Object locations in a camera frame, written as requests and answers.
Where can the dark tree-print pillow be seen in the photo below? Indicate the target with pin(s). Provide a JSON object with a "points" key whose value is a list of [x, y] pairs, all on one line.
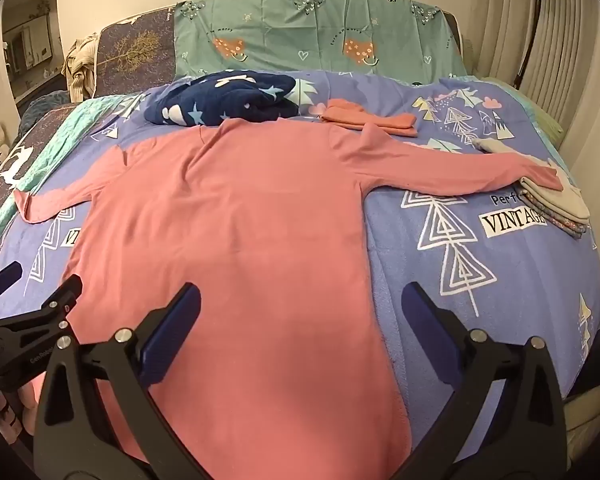
{"points": [[130, 55]]}

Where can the pale pleated curtain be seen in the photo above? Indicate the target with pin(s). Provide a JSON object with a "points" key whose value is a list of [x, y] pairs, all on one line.
{"points": [[580, 60]]}

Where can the white wall cabinet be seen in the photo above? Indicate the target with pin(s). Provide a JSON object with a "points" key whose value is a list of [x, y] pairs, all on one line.
{"points": [[27, 45]]}

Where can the pink long-sleeved shirt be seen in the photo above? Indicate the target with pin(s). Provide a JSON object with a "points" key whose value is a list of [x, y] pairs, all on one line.
{"points": [[240, 235]]}

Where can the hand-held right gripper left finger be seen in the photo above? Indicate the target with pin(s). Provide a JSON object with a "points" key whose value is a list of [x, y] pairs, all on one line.
{"points": [[172, 330]]}

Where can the folded orange cloth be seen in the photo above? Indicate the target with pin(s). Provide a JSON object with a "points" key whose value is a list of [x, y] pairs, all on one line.
{"points": [[365, 115]]}

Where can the folded floral cloth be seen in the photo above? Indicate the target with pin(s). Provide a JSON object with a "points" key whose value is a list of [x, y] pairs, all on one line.
{"points": [[565, 226]]}

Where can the purple printed blanket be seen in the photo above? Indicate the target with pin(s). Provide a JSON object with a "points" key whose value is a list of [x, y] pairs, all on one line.
{"points": [[430, 270]]}

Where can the dark deer-print bedspread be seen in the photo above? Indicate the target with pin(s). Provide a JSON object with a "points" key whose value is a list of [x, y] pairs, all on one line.
{"points": [[10, 160]]}

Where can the navy star-print cloth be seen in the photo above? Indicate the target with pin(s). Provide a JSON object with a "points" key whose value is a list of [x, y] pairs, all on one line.
{"points": [[215, 97]]}

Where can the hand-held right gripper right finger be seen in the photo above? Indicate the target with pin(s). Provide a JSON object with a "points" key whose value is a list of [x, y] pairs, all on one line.
{"points": [[425, 320]]}

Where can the teal patterned cloth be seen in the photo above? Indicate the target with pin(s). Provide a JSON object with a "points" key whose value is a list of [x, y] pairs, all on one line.
{"points": [[50, 150]]}

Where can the folded grey cloth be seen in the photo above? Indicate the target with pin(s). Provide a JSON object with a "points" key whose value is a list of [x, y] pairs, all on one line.
{"points": [[555, 195]]}

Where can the light green pillow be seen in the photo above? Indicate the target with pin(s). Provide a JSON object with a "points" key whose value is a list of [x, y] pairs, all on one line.
{"points": [[547, 122]]}

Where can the beige crumpled cloth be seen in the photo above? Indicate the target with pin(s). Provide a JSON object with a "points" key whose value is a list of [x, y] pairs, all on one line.
{"points": [[77, 67]]}

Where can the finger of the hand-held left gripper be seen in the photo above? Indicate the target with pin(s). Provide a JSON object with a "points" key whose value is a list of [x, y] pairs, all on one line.
{"points": [[7, 277], [67, 300]]}

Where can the green patterned pillow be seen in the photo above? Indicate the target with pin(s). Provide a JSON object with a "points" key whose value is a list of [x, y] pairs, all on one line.
{"points": [[305, 35]]}

